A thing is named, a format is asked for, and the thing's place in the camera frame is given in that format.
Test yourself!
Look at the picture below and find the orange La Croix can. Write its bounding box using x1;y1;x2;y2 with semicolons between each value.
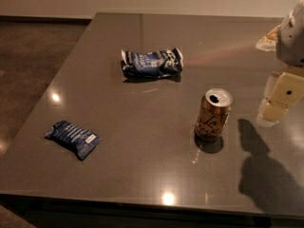
194;88;233;143

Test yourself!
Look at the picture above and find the blue rxbar blueberry wrapper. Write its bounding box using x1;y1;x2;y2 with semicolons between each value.
45;121;102;161

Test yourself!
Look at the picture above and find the blue white chip bag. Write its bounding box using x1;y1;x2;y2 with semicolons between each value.
121;48;183;79

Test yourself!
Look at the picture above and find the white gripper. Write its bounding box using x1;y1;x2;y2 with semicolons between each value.
256;0;304;124

